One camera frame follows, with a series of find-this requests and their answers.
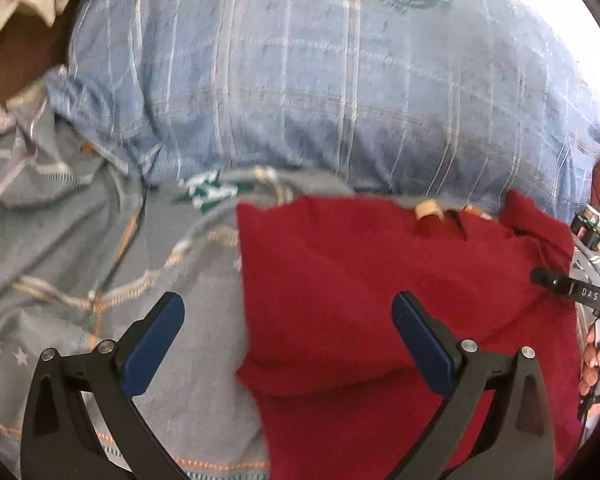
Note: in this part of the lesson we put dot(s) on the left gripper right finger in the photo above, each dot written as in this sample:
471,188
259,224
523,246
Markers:
493,421

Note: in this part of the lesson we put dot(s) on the grey patterned bed sheet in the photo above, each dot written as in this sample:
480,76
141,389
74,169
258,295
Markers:
86,250

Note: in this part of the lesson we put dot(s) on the blue plaid pillow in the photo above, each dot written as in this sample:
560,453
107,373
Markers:
466,99

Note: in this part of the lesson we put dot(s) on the person's right hand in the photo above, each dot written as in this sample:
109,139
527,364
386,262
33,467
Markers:
590,369

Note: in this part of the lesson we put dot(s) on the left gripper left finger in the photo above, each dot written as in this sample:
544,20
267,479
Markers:
58,438

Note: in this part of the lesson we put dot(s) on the red fleece garment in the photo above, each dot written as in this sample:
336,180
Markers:
338,393

